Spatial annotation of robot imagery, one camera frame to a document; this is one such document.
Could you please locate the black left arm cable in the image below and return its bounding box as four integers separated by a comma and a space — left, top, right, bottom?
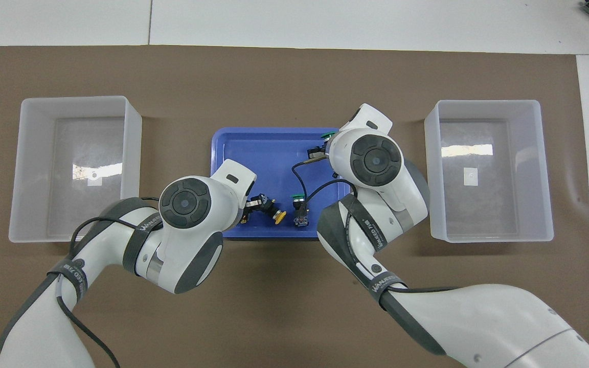
55, 196, 162, 368

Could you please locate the brown table mat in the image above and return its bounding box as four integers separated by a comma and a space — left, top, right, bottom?
0, 45, 589, 368

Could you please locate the small-capped yellow push button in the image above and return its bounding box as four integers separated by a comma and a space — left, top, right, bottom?
250, 193, 288, 225

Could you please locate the translucent plastic box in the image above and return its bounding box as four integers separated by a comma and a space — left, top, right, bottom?
424, 99, 555, 243
8, 96, 143, 243

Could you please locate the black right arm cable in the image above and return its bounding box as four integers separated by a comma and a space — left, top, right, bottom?
292, 153, 461, 294

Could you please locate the blue plastic tray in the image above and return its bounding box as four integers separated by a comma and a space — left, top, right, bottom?
209, 127, 352, 241

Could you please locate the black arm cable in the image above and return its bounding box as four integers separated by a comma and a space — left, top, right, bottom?
55, 196, 162, 368
292, 153, 461, 294

